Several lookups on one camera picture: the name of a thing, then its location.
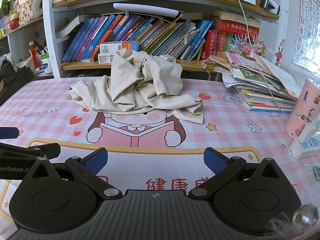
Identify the red white pot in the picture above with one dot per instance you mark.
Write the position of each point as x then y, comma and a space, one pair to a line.
12, 22

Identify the clear round bead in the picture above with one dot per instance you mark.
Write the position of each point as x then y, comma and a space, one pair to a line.
303, 215

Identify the white power strip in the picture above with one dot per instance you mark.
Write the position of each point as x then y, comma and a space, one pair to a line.
302, 147

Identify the pink checked cartoon desk mat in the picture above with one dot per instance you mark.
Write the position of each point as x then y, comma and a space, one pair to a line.
50, 97

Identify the white wooden bookshelf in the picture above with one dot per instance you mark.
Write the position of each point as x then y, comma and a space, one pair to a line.
50, 30

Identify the orange white carton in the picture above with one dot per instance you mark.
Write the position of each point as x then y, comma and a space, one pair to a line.
106, 58
112, 47

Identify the pink cylinder container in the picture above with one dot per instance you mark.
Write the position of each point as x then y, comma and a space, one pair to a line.
300, 112

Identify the row of leaning colourful books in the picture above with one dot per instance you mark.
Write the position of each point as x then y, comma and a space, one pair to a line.
155, 37

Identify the red tassel ornament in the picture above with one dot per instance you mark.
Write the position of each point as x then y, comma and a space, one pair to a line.
33, 55

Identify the colourful candy ornament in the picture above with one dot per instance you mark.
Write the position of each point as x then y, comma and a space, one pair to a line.
247, 46

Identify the stack of magazines and workbooks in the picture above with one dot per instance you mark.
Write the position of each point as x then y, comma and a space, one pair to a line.
257, 80

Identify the white plastic jar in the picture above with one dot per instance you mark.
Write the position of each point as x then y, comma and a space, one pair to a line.
46, 66

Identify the dark brown bag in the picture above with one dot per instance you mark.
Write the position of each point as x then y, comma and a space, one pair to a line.
15, 75

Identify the black stand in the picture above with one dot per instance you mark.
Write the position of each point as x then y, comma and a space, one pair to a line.
265, 0

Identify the white light bar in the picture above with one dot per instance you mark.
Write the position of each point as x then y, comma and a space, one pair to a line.
145, 8

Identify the white power adapter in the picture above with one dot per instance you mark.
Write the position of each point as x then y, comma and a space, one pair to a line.
168, 59

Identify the small red white box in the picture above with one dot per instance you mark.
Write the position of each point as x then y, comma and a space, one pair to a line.
88, 60

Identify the bunch of pens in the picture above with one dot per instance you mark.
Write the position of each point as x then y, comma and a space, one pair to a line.
41, 48

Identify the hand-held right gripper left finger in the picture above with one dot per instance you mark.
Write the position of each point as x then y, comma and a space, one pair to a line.
96, 161

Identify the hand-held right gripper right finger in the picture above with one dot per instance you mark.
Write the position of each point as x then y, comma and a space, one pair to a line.
215, 161

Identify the cartoon figure card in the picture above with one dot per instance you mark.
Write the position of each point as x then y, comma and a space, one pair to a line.
27, 7

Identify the beige t-shirt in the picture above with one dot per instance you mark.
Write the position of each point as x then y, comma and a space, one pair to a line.
130, 90

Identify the reindeer wall sticker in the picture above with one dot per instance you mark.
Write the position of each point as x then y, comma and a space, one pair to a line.
278, 55

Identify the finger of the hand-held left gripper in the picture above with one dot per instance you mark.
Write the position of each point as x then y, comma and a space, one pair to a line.
25, 151
8, 133

